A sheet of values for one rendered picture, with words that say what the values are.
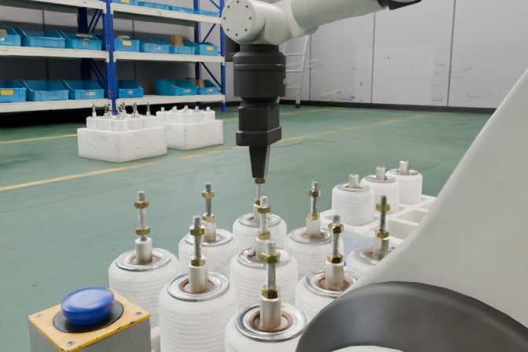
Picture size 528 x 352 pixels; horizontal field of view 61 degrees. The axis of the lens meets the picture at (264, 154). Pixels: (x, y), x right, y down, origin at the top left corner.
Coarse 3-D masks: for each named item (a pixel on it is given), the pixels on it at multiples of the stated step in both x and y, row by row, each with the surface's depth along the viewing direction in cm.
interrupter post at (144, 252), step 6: (138, 240) 62; (150, 240) 62; (138, 246) 61; (144, 246) 61; (150, 246) 62; (138, 252) 61; (144, 252) 61; (150, 252) 62; (138, 258) 61; (144, 258) 61; (150, 258) 62
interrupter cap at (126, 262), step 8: (152, 248) 66; (160, 248) 66; (120, 256) 63; (128, 256) 63; (152, 256) 64; (160, 256) 63; (168, 256) 63; (120, 264) 60; (128, 264) 60; (136, 264) 61; (144, 264) 61; (152, 264) 60; (160, 264) 60
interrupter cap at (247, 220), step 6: (240, 216) 81; (246, 216) 81; (252, 216) 81; (270, 216) 81; (276, 216) 81; (240, 222) 78; (246, 222) 78; (252, 222) 78; (270, 222) 78; (276, 222) 77
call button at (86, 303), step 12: (84, 288) 37; (96, 288) 37; (72, 300) 35; (84, 300) 35; (96, 300) 35; (108, 300) 35; (72, 312) 34; (84, 312) 34; (96, 312) 34; (108, 312) 36
